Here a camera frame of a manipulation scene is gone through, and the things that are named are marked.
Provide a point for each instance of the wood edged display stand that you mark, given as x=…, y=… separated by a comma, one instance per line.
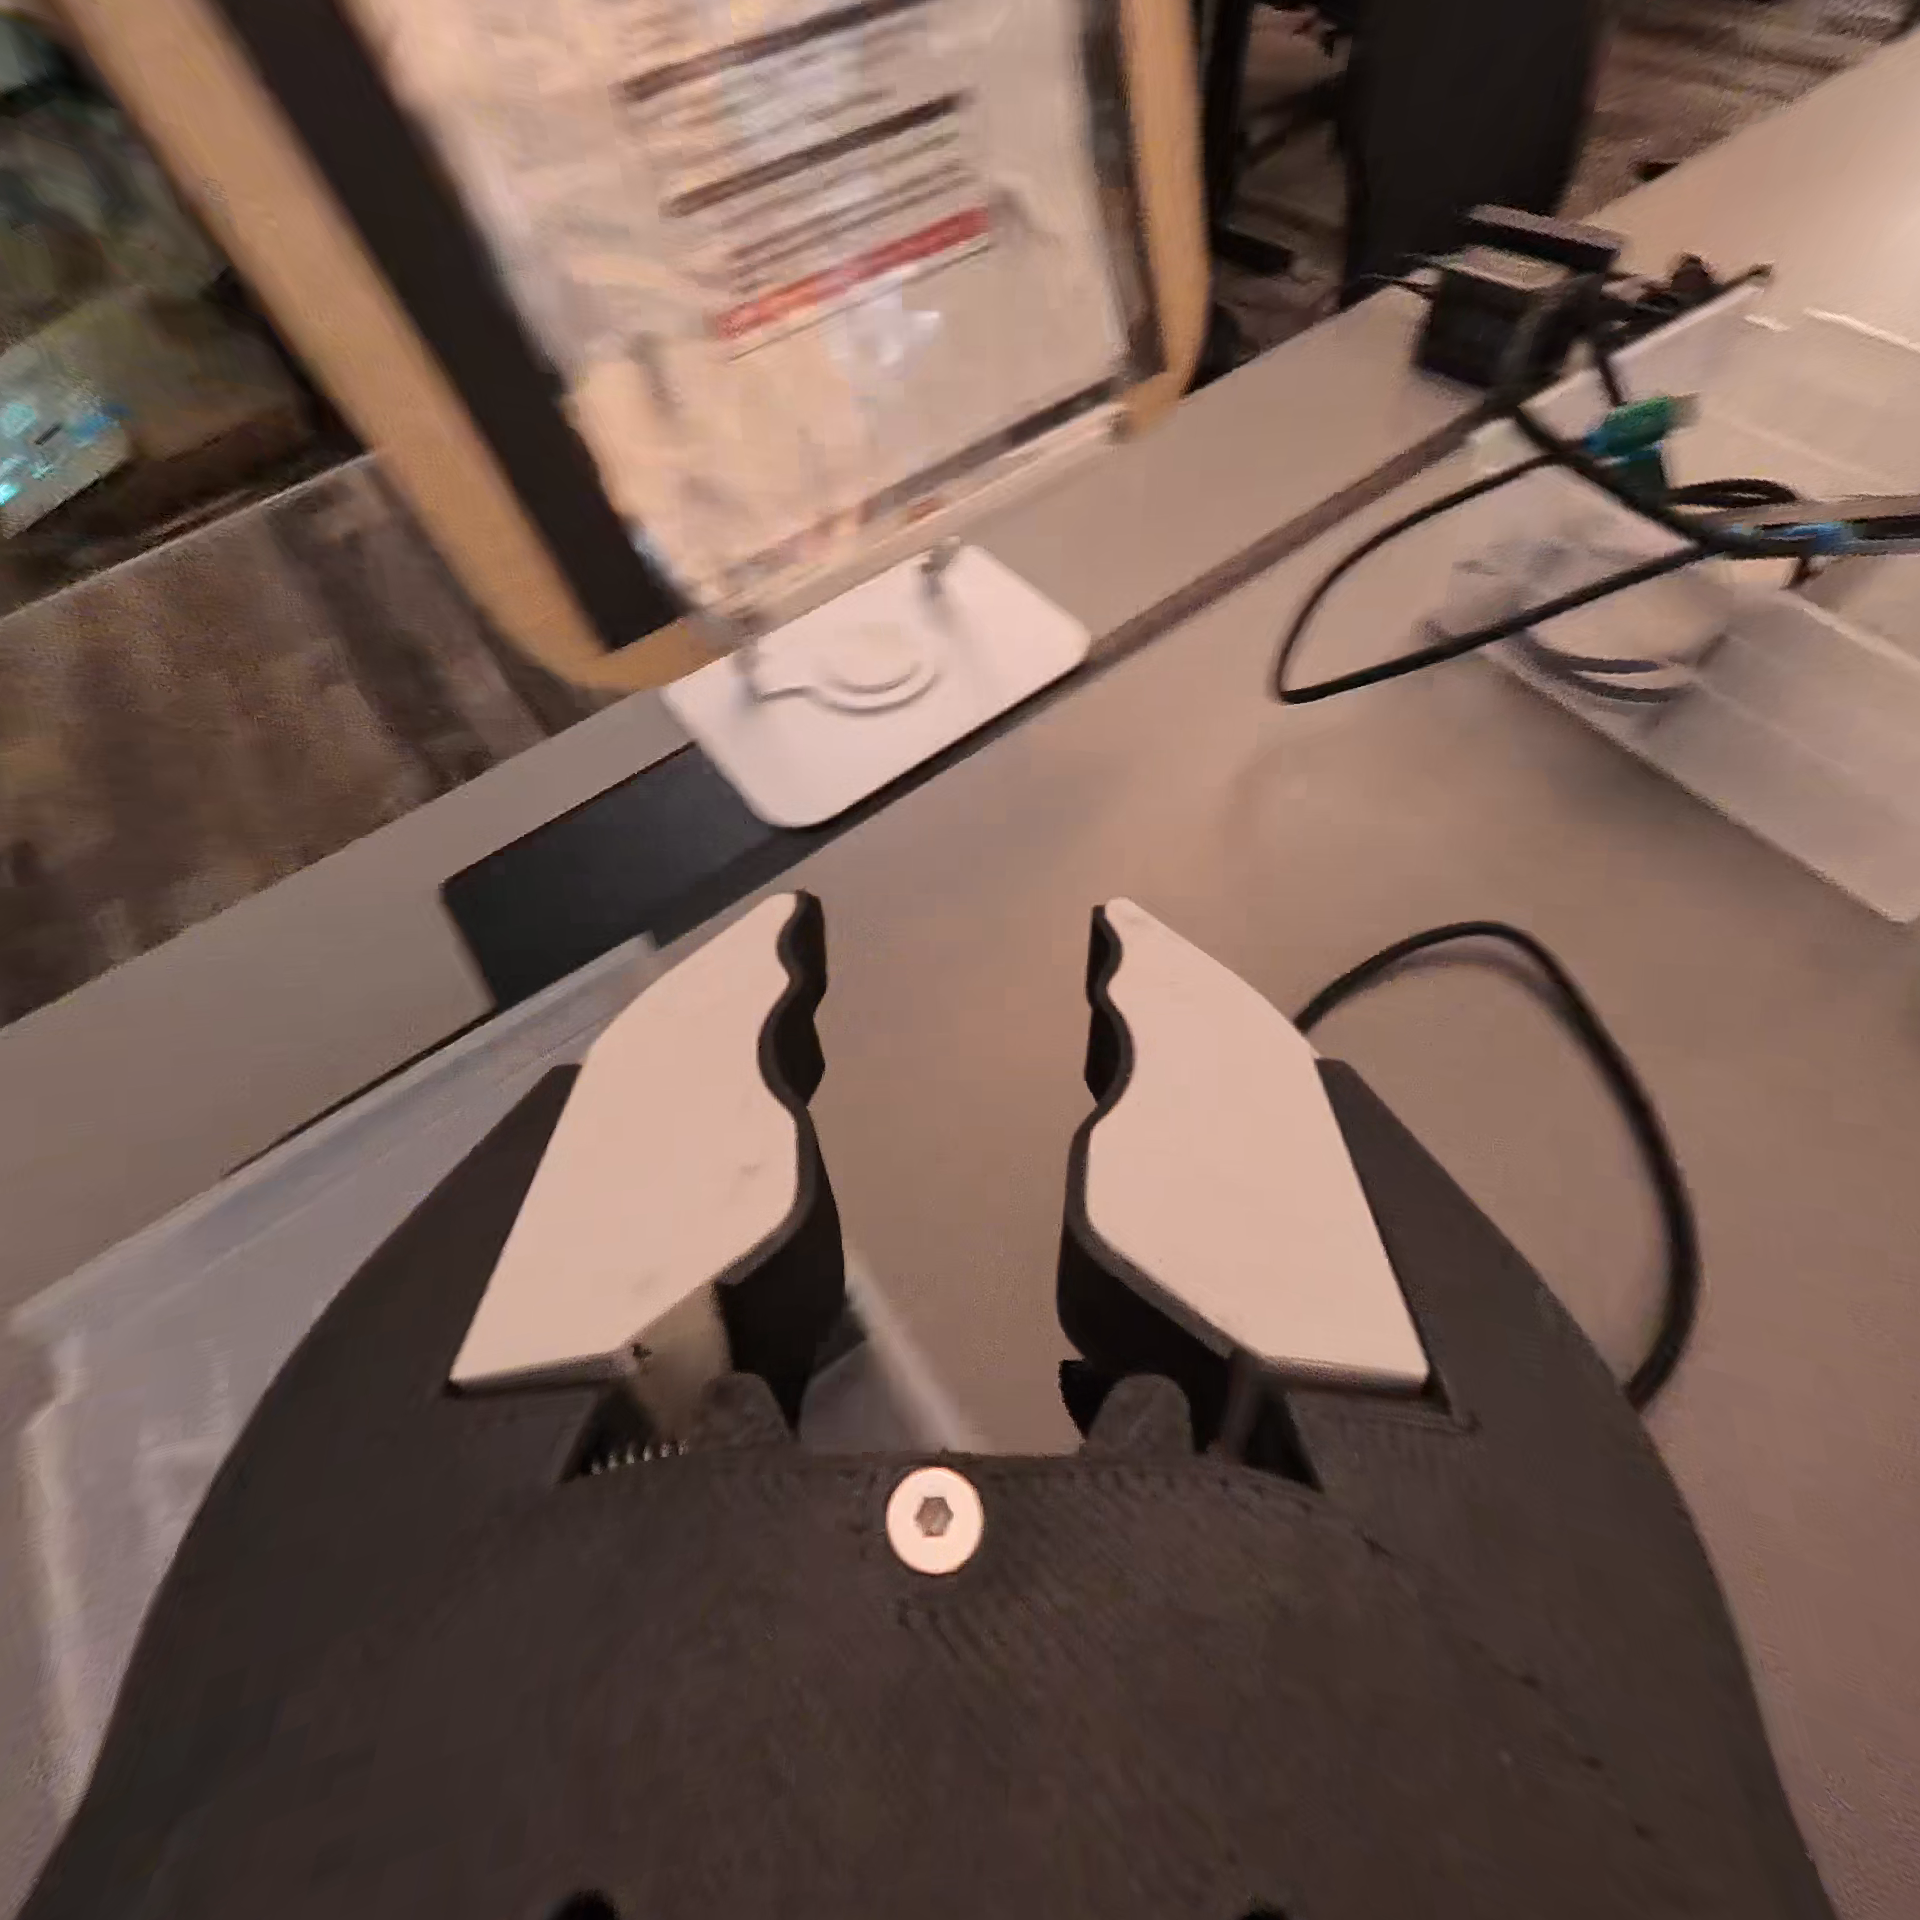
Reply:
x=884, y=704

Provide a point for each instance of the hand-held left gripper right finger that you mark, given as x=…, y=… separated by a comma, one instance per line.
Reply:
x=1231, y=1184

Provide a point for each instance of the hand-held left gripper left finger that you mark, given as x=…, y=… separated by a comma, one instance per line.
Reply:
x=661, y=1171

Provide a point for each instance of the black box cart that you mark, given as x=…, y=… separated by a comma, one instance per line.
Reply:
x=1471, y=121

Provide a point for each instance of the black action camera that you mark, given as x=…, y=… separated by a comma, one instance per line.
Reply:
x=1509, y=309

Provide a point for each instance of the clear plastic bin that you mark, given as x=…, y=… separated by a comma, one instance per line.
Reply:
x=1725, y=780
x=225, y=1274

